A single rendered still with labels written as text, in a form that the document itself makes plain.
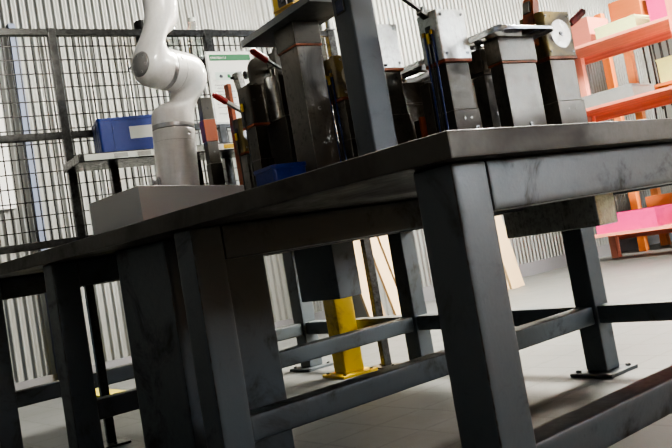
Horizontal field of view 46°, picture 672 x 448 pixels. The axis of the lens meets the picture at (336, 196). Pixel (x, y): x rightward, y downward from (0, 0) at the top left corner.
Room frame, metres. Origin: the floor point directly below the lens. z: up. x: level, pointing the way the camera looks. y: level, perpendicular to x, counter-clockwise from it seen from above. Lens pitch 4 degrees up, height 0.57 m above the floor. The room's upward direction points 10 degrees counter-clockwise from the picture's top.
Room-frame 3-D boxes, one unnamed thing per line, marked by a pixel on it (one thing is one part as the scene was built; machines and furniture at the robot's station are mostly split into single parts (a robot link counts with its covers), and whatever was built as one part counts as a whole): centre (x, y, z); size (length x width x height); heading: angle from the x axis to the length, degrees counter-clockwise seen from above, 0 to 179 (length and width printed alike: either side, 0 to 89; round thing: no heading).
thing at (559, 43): (2.04, -0.61, 0.88); 0.14 x 0.09 x 0.36; 123
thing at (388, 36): (2.05, -0.16, 0.90); 0.13 x 0.08 x 0.41; 123
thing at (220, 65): (3.33, 0.35, 1.30); 0.23 x 0.02 x 0.31; 123
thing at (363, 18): (1.83, -0.11, 0.92); 0.08 x 0.08 x 0.44; 33
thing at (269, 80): (2.39, 0.10, 0.95); 0.18 x 0.13 x 0.49; 33
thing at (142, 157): (3.07, 0.53, 1.02); 0.90 x 0.22 x 0.03; 123
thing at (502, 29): (2.41, -0.14, 1.00); 1.38 x 0.22 x 0.02; 33
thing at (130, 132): (2.96, 0.69, 1.10); 0.30 x 0.17 x 0.13; 114
